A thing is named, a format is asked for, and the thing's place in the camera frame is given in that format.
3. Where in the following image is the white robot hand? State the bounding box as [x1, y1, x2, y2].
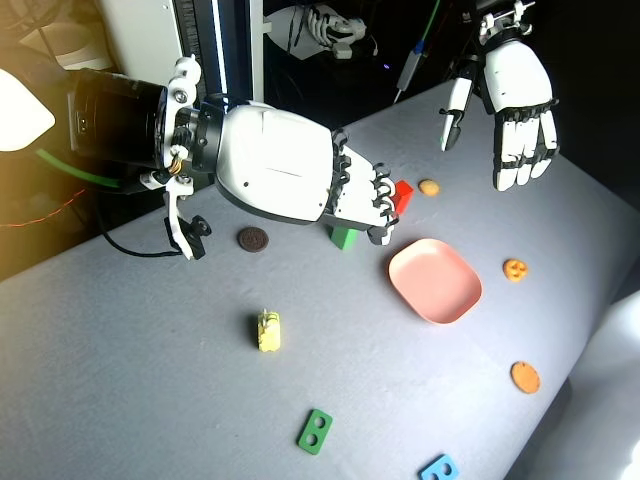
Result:
[438, 38, 562, 193]
[213, 101, 402, 247]

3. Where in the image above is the red block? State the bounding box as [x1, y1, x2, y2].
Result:
[392, 179, 416, 217]

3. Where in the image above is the spare white robot hand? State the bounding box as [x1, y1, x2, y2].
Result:
[263, 2, 370, 62]

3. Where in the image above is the pink square plate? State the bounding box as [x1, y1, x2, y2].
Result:
[387, 237, 484, 326]

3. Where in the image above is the green two-hole block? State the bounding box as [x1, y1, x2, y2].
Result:
[296, 408, 335, 458]

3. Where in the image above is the blue two-hole block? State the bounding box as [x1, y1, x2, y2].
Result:
[416, 453, 462, 480]

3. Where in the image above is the dark chocolate sandwich cookie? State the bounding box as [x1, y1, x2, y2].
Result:
[236, 226, 271, 254]

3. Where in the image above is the yellow corn toy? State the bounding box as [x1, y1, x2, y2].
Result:
[255, 308, 283, 354]

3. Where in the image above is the white robot torso column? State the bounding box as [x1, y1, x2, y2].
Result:
[94, 0, 266, 109]

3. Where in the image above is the orange pretzel cookie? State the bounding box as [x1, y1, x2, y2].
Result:
[502, 257, 530, 284]

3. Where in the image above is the grey table cloth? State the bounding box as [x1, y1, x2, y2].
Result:
[0, 79, 640, 480]

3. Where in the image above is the bright white lamp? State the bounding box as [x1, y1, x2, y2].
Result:
[0, 67, 57, 154]

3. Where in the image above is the large round speckled cookie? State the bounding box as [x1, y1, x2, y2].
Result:
[509, 360, 543, 396]

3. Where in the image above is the thin green cable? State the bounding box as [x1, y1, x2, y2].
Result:
[418, 0, 443, 49]

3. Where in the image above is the grey cable adapter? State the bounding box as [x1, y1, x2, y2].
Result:
[394, 47, 424, 104]

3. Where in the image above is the thick green hose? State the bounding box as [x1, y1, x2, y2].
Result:
[35, 147, 122, 190]

